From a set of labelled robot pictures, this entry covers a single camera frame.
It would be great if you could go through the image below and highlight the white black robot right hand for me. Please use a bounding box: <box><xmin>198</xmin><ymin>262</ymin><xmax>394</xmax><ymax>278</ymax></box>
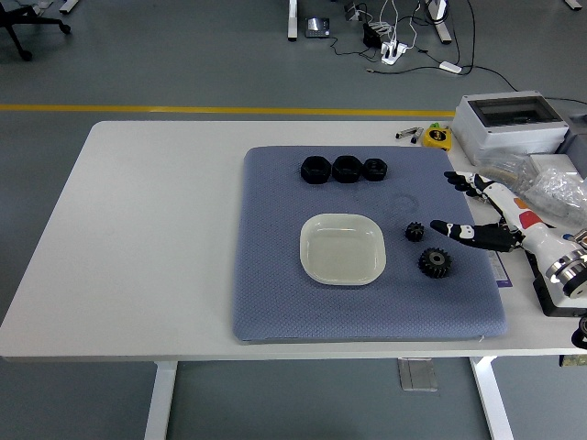
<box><xmin>429</xmin><ymin>170</ymin><xmax>575</xmax><ymax>277</ymax></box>

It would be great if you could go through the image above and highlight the large black gear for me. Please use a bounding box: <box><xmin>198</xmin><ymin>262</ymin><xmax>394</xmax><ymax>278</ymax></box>
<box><xmin>417</xmin><ymin>247</ymin><xmax>449</xmax><ymax>280</ymax></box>

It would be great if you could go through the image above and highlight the white push-button control box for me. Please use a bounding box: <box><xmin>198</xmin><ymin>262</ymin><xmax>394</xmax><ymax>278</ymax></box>
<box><xmin>531</xmin><ymin>228</ymin><xmax>587</xmax><ymax>317</ymax></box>

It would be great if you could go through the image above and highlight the grey metal box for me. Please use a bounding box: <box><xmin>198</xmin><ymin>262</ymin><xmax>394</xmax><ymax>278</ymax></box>
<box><xmin>557</xmin><ymin>111</ymin><xmax>587</xmax><ymax>157</ymax></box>

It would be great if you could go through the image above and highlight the small black hex nut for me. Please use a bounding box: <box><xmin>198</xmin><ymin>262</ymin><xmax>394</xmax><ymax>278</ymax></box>
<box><xmin>362</xmin><ymin>158</ymin><xmax>390</xmax><ymax>182</ymax></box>

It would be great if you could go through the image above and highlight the large black hex nut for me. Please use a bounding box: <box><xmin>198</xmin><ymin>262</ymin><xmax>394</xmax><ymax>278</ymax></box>
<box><xmin>300</xmin><ymin>155</ymin><xmax>331</xmax><ymax>185</ymax></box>
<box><xmin>331</xmin><ymin>154</ymin><xmax>363</xmax><ymax>184</ymax></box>

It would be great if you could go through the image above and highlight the clear bag of screws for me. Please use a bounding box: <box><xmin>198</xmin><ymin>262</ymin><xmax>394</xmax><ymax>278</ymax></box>
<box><xmin>522</xmin><ymin>167</ymin><xmax>587</xmax><ymax>228</ymax></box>

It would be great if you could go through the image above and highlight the clear bag of blue resistors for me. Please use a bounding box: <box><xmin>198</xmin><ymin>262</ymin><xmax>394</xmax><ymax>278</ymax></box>
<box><xmin>474</xmin><ymin>153</ymin><xmax>536</xmax><ymax>203</ymax></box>

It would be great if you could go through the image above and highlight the white purple label card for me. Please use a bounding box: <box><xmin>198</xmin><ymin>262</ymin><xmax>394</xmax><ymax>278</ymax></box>
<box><xmin>488</xmin><ymin>249</ymin><xmax>514</xmax><ymax>289</ymax></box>

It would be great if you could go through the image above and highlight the yellow tape measure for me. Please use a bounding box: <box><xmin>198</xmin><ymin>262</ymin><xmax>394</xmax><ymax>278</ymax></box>
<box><xmin>421</xmin><ymin>122</ymin><xmax>454</xmax><ymax>151</ymax></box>

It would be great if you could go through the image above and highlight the white table leg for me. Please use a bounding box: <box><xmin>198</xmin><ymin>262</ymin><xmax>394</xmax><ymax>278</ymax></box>
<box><xmin>470</xmin><ymin>356</ymin><xmax>515</xmax><ymax>440</ymax></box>
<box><xmin>144</xmin><ymin>360</ymin><xmax>179</xmax><ymax>440</ymax></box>

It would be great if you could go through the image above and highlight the white square plate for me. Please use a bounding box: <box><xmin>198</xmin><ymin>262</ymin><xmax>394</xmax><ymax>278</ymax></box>
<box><xmin>299</xmin><ymin>213</ymin><xmax>387</xmax><ymax>288</ymax></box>

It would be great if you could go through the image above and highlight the grey metal floor plate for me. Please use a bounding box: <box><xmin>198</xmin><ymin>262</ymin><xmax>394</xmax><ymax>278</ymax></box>
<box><xmin>397</xmin><ymin>357</ymin><xmax>438</xmax><ymax>392</ymax></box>

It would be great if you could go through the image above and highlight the white power strip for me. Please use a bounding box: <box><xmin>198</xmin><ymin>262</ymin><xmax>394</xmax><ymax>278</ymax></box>
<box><xmin>380</xmin><ymin>40</ymin><xmax>411</xmax><ymax>65</ymax></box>

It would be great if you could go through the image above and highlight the black power adapter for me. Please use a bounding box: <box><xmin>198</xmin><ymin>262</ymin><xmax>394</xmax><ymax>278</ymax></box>
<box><xmin>361</xmin><ymin>22</ymin><xmax>384</xmax><ymax>48</ymax></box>

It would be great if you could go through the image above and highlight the blue-grey padded mat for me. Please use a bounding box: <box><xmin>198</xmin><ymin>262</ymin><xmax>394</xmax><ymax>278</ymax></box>
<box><xmin>231</xmin><ymin>145</ymin><xmax>509</xmax><ymax>344</ymax></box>

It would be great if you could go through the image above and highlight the black desk phone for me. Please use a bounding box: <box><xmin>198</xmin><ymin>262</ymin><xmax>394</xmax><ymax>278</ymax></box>
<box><xmin>305</xmin><ymin>16</ymin><xmax>332</xmax><ymax>39</ymax></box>

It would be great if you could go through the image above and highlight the black office chair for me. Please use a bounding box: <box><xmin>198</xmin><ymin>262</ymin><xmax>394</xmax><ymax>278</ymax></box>
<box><xmin>0</xmin><ymin>0</ymin><xmax>72</xmax><ymax>62</ymax></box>

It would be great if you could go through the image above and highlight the grey electrical enclosure box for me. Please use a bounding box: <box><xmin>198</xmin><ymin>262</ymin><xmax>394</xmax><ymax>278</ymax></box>
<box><xmin>453</xmin><ymin>90</ymin><xmax>570</xmax><ymax>166</ymax></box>

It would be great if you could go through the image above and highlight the thin black cable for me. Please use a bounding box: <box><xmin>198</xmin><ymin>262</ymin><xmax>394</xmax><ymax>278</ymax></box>
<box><xmin>460</xmin><ymin>63</ymin><xmax>522</xmax><ymax>93</ymax></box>

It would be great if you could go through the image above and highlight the long black floor cable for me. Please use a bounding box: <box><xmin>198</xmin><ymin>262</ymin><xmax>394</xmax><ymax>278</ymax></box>
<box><xmin>365</xmin><ymin>0</ymin><xmax>476</xmax><ymax>77</ymax></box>

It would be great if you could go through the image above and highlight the black phone cable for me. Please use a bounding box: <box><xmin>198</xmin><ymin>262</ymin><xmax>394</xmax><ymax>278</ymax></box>
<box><xmin>327</xmin><ymin>35</ymin><xmax>384</xmax><ymax>60</ymax></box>

